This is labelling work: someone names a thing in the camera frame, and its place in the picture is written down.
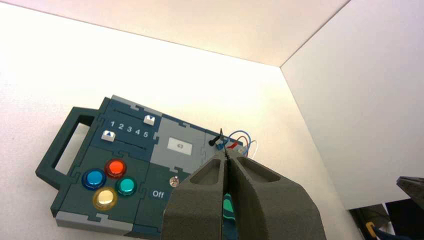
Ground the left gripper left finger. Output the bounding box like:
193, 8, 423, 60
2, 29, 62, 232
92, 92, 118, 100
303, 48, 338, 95
160, 151, 229, 240

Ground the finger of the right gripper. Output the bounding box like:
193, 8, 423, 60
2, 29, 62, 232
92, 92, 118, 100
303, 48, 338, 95
396, 176, 424, 210

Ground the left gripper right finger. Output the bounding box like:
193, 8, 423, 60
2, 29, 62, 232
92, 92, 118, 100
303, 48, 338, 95
227, 149, 328, 240

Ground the green rotary knob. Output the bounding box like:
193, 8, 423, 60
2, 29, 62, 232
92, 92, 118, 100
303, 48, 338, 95
221, 193, 238, 233

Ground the yellow background object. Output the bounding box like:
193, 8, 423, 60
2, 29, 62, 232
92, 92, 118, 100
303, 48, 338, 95
364, 221, 377, 238

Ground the small white display screen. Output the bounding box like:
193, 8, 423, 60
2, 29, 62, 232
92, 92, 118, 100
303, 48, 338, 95
167, 137, 194, 157

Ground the green push button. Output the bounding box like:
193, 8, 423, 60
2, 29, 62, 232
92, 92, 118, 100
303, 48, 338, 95
114, 176, 138, 197

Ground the red push button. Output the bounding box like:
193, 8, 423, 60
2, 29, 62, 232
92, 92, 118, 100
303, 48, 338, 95
104, 158, 128, 180

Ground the yellow push button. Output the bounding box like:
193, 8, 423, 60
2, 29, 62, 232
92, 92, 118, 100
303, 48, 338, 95
92, 187, 119, 212

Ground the blue push button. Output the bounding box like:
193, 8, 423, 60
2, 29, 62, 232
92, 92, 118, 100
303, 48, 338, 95
81, 168, 108, 191

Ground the teal and grey control box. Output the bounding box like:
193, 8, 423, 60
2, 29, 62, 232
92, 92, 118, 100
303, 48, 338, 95
35, 95, 249, 240

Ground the white jumper cable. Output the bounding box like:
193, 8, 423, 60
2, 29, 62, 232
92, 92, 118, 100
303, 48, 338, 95
243, 140, 258, 160

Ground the black jumper cable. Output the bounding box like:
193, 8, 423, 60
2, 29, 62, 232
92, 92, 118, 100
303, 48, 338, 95
207, 128, 225, 148

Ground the red jumper cable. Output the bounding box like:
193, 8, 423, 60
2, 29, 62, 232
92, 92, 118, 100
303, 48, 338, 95
228, 135, 249, 149

